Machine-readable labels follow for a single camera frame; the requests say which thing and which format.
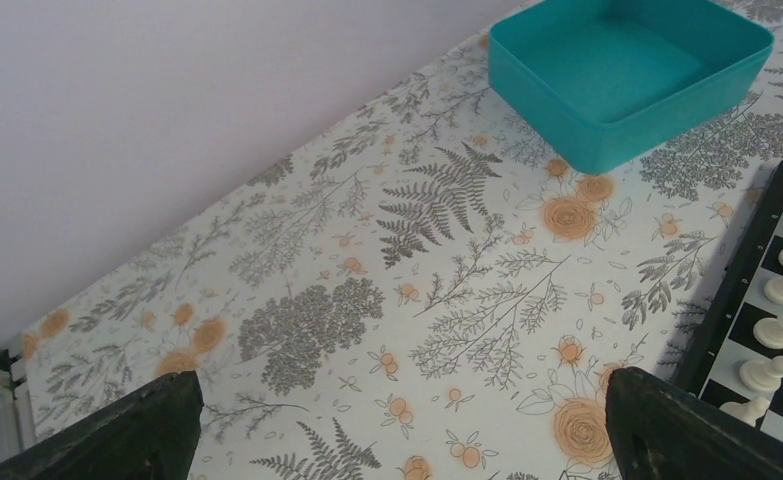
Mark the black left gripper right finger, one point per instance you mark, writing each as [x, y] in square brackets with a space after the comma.
[658, 431]

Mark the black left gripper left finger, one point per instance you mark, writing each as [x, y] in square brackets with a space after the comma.
[150, 433]

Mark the black white chessboard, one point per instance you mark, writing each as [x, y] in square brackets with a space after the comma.
[725, 340]

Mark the floral table mat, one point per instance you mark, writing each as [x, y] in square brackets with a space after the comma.
[425, 291]

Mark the teal square box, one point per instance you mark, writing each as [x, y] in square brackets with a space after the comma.
[602, 82]

